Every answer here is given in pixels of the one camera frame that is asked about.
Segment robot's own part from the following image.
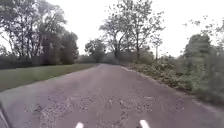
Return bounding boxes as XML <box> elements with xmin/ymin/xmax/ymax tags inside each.
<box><xmin>74</xmin><ymin>121</ymin><xmax>85</xmax><ymax>128</ymax></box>
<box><xmin>139</xmin><ymin>119</ymin><xmax>151</xmax><ymax>128</ymax></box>

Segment grey asphalt path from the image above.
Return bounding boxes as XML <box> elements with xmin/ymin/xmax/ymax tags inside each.
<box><xmin>0</xmin><ymin>63</ymin><xmax>224</xmax><ymax>128</ymax></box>

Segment bushes along path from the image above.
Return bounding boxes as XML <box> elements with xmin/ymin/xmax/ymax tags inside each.
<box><xmin>121</xmin><ymin>16</ymin><xmax>224</xmax><ymax>106</ymax></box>

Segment row of trees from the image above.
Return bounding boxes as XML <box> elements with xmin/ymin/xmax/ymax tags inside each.
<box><xmin>0</xmin><ymin>0</ymin><xmax>80</xmax><ymax>70</ymax></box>

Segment grass strip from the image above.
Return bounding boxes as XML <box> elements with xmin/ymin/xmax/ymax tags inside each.
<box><xmin>0</xmin><ymin>63</ymin><xmax>98</xmax><ymax>93</ymax></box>

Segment distant trees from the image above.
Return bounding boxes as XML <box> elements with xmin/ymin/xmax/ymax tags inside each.
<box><xmin>78</xmin><ymin>0</ymin><xmax>166</xmax><ymax>65</ymax></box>

